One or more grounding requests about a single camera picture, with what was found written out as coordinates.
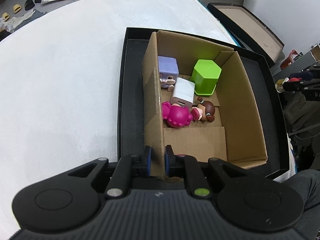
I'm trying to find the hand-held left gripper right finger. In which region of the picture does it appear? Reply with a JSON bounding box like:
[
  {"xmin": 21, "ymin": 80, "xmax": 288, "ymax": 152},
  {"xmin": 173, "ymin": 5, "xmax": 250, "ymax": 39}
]
[{"xmin": 164, "ymin": 144, "xmax": 250, "ymax": 200}]

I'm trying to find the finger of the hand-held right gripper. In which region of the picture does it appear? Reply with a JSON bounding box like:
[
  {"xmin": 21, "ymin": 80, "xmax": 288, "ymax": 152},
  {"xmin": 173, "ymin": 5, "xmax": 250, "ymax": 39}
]
[
  {"xmin": 289, "ymin": 71, "xmax": 314, "ymax": 80},
  {"xmin": 282, "ymin": 79, "xmax": 312, "ymax": 92}
]

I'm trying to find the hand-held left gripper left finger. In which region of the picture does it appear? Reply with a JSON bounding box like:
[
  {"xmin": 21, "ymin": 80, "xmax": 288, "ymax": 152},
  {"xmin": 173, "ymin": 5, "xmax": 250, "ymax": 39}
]
[{"xmin": 66, "ymin": 145, "xmax": 153, "ymax": 200}]

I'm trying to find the pink hooded figurine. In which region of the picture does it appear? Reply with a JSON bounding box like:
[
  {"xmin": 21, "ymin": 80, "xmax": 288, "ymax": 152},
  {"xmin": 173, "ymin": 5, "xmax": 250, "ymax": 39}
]
[{"xmin": 162, "ymin": 101, "xmax": 194, "ymax": 129}]

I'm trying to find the brown-haired doll figurine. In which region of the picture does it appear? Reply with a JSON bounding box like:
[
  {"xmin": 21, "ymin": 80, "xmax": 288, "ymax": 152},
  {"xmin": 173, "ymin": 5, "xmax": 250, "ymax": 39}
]
[{"xmin": 191, "ymin": 96, "xmax": 217, "ymax": 123}]

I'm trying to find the brown cardboard box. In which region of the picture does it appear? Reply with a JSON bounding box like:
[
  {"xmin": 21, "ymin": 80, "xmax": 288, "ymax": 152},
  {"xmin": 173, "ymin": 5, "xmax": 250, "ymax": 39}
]
[{"xmin": 142, "ymin": 29, "xmax": 268, "ymax": 180}]

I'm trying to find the white charger plug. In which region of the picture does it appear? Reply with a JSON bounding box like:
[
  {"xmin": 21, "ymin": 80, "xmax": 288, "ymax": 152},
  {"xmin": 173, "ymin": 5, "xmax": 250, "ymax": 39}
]
[{"xmin": 170, "ymin": 77, "xmax": 196, "ymax": 108}]

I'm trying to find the green hexagonal box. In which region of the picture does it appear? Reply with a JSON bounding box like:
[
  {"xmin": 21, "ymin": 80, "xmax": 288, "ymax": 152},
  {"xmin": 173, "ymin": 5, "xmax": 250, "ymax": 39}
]
[{"xmin": 191, "ymin": 59, "xmax": 222, "ymax": 97}]

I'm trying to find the purple cube toy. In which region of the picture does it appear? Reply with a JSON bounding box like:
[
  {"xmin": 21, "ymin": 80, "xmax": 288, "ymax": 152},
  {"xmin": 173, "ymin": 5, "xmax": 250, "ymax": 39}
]
[{"xmin": 157, "ymin": 56, "xmax": 179, "ymax": 92}]

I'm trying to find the black tray with brown inside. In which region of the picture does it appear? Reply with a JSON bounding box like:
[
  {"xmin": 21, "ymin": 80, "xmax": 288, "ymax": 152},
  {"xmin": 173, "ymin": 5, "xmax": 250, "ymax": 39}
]
[{"xmin": 206, "ymin": 2, "xmax": 285, "ymax": 68}]

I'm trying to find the white plastic bag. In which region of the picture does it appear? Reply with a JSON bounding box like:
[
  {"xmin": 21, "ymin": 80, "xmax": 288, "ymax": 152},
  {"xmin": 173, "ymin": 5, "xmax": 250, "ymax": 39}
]
[{"xmin": 0, "ymin": 9, "xmax": 35, "ymax": 32}]

